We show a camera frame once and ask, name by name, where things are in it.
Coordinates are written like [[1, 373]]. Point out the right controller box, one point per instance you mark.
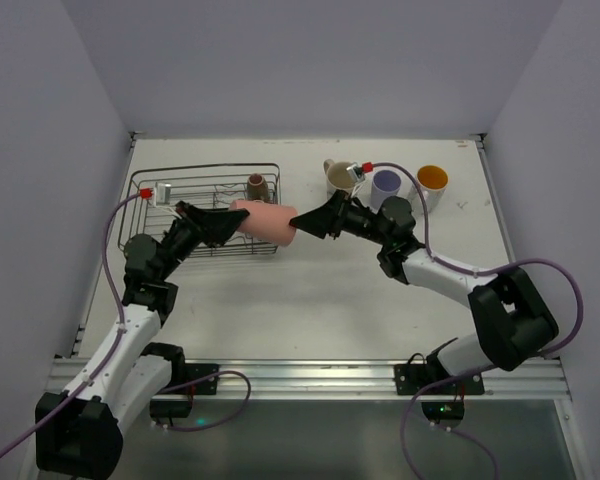
[[445, 414]]

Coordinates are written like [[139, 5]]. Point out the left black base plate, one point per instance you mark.
[[195, 379]]

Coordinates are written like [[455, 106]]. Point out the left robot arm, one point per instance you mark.
[[81, 428]]

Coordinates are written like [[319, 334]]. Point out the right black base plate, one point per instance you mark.
[[419, 371]]

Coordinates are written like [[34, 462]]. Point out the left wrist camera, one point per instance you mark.
[[159, 196]]

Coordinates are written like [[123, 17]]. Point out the controller box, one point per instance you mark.
[[170, 409], [445, 414]]

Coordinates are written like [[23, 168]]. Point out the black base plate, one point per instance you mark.
[[195, 379], [419, 371]]

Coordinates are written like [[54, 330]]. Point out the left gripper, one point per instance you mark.
[[190, 221]]

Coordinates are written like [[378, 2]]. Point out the black wire dish rack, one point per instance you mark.
[[206, 186]]

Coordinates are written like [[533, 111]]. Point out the aluminium mounting rail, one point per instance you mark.
[[378, 380]]

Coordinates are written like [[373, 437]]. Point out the pink plastic cup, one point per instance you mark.
[[267, 222]]

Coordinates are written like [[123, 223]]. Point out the cream floral mug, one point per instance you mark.
[[337, 177]]

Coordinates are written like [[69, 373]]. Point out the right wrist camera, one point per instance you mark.
[[358, 173]]

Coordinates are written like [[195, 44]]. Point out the left controller box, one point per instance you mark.
[[170, 409]]

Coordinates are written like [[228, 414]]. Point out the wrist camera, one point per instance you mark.
[[159, 196], [358, 173]]

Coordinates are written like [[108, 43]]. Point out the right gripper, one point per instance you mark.
[[339, 214]]

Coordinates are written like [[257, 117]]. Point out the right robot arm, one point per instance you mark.
[[512, 322]]

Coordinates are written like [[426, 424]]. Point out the white patterned mug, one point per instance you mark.
[[432, 182]]

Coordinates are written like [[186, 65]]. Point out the brown ceramic cup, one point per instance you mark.
[[257, 188]]

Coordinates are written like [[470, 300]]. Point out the lilac plastic cup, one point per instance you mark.
[[385, 183]]

